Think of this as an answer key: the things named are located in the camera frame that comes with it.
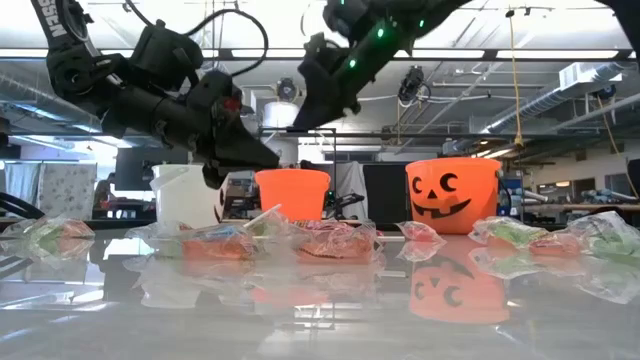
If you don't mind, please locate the pink gummy in clear wrapper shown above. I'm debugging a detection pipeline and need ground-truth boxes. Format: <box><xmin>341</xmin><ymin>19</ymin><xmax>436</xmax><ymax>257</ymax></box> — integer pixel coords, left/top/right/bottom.
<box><xmin>304</xmin><ymin>219</ymin><xmax>361</xmax><ymax>239</ymax></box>

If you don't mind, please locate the small black background robot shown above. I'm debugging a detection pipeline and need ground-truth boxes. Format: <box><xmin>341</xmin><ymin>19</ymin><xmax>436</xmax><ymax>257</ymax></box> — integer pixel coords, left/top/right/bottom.
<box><xmin>323</xmin><ymin>188</ymin><xmax>367</xmax><ymax>222</ymax></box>

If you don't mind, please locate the white cylindrical tank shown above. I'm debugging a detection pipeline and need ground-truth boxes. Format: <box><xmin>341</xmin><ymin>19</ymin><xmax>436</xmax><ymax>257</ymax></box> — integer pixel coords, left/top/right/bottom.
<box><xmin>262</xmin><ymin>101</ymin><xmax>302</xmax><ymax>169</ymax></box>

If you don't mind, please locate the patterned grey curtain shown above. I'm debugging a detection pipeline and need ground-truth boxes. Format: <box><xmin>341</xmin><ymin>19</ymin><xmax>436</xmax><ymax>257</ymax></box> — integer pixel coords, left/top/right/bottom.
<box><xmin>3</xmin><ymin>160</ymin><xmax>98</xmax><ymax>222</ymax></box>

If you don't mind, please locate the black curved hose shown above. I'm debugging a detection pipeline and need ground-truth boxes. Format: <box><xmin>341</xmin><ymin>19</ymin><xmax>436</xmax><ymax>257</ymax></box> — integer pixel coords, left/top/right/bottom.
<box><xmin>0</xmin><ymin>191</ymin><xmax>47</xmax><ymax>221</ymax></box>

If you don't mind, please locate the dark wall monitor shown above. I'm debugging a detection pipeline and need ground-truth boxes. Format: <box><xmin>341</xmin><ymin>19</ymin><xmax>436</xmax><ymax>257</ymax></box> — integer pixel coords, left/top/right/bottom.
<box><xmin>113</xmin><ymin>146</ymin><xmax>191</xmax><ymax>192</ymax></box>

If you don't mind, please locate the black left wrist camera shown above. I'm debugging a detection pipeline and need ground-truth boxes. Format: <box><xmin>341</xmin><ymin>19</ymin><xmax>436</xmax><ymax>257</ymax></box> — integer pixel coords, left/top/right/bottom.
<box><xmin>127</xmin><ymin>19</ymin><xmax>206</xmax><ymax>91</ymax></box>

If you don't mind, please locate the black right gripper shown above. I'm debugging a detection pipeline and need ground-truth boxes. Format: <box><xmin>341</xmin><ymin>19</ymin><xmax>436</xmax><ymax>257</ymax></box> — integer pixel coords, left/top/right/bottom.
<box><xmin>292</xmin><ymin>30</ymin><xmax>369</xmax><ymax>131</ymax></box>

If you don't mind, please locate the silver ventilation duct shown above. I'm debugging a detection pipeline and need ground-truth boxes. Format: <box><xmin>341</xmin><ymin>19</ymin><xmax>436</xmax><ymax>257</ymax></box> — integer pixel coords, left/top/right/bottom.
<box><xmin>0</xmin><ymin>69</ymin><xmax>104</xmax><ymax>135</ymax></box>
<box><xmin>469</xmin><ymin>62</ymin><xmax>625</xmax><ymax>136</ymax></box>

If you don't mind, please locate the blue lollipop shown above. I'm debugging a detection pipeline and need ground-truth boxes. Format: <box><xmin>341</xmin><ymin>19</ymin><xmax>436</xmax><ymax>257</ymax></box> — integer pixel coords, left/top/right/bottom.
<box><xmin>199</xmin><ymin>203</ymin><xmax>284</xmax><ymax>240</ymax></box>

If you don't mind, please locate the yellow hanging cable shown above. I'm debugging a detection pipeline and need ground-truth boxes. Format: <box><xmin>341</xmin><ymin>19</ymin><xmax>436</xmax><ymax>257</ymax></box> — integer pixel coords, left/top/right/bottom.
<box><xmin>505</xmin><ymin>8</ymin><xmax>526</xmax><ymax>150</ymax></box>
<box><xmin>594</xmin><ymin>93</ymin><xmax>640</xmax><ymax>200</ymax></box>

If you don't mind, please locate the black ceiling device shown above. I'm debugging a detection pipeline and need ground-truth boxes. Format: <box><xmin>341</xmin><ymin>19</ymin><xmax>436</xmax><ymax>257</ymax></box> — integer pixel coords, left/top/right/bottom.
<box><xmin>397</xmin><ymin>63</ymin><xmax>427</xmax><ymax>105</ymax></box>

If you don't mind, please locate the ceiling light rail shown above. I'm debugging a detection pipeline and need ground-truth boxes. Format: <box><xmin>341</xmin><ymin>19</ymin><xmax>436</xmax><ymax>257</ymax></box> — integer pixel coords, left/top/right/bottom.
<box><xmin>0</xmin><ymin>47</ymin><xmax>640</xmax><ymax>62</ymax></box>

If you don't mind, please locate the orange angry-face pumpkin bucket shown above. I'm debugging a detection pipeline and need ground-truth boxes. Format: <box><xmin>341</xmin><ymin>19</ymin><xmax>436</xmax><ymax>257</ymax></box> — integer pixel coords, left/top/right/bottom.
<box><xmin>253</xmin><ymin>168</ymin><xmax>333</xmax><ymax>225</ymax></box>

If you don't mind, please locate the orange smiling pumpkin bucket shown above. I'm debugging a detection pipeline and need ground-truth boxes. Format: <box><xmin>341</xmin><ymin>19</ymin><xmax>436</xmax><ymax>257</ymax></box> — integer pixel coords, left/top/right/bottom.
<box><xmin>404</xmin><ymin>157</ymin><xmax>503</xmax><ymax>236</ymax></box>

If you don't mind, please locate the green gummy in clear wrapper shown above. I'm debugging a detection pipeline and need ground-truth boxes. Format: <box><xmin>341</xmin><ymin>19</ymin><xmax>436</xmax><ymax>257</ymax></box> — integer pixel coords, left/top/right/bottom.
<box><xmin>567</xmin><ymin>209</ymin><xmax>640</xmax><ymax>259</ymax></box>
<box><xmin>247</xmin><ymin>209</ymin><xmax>296</xmax><ymax>251</ymax></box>
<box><xmin>0</xmin><ymin>214</ymin><xmax>66</xmax><ymax>254</ymax></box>
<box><xmin>468</xmin><ymin>215</ymin><xmax>550</xmax><ymax>251</ymax></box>

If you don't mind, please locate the orange gummy in clear wrapper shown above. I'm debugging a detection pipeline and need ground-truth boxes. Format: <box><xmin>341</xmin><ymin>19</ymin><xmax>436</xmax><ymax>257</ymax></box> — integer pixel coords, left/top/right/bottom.
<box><xmin>528</xmin><ymin>230</ymin><xmax>585</xmax><ymax>259</ymax></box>
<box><xmin>294</xmin><ymin>227</ymin><xmax>384</xmax><ymax>265</ymax></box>
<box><xmin>179</xmin><ymin>227</ymin><xmax>261</xmax><ymax>261</ymax></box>
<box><xmin>54</xmin><ymin>217</ymin><xmax>97</xmax><ymax>254</ymax></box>

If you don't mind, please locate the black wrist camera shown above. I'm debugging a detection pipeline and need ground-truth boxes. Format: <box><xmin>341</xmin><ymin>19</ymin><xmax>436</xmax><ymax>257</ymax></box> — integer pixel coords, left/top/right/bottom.
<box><xmin>127</xmin><ymin>19</ymin><xmax>206</xmax><ymax>91</ymax></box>
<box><xmin>322</xmin><ymin>0</ymin><xmax>371</xmax><ymax>39</ymax></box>

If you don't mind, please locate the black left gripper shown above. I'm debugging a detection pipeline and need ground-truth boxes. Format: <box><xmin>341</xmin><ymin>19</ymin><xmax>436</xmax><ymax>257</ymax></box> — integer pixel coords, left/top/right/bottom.
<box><xmin>99</xmin><ymin>69</ymin><xmax>281</xmax><ymax>191</ymax></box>

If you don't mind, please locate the black ceiling camera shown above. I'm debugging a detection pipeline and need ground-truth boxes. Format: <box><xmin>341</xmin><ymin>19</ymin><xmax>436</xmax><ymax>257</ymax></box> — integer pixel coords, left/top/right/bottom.
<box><xmin>276</xmin><ymin>76</ymin><xmax>301</xmax><ymax>104</ymax></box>

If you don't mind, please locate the white plastic bucket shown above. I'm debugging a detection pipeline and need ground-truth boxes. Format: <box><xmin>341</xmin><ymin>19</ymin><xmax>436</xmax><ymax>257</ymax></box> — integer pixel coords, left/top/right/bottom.
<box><xmin>149</xmin><ymin>163</ymin><xmax>234</xmax><ymax>230</ymax></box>

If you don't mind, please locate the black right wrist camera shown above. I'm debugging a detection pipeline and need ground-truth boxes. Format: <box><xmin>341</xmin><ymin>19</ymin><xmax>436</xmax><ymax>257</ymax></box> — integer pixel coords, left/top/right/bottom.
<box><xmin>322</xmin><ymin>0</ymin><xmax>371</xmax><ymax>39</ymax></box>

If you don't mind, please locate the wooden workbench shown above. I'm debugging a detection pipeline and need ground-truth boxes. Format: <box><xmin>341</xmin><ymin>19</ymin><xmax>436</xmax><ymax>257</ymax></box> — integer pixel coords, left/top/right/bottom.
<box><xmin>522</xmin><ymin>201</ymin><xmax>640</xmax><ymax>213</ymax></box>

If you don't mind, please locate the red gummy in clear wrapper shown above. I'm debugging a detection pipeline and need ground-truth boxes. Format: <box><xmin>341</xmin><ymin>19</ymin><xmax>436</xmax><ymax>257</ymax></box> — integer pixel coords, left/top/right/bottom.
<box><xmin>396</xmin><ymin>220</ymin><xmax>447</xmax><ymax>247</ymax></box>

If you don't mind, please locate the white hanging cloth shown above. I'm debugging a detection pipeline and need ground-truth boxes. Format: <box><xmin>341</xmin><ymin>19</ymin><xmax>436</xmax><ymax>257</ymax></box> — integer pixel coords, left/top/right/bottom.
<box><xmin>329</xmin><ymin>160</ymin><xmax>370</xmax><ymax>220</ymax></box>

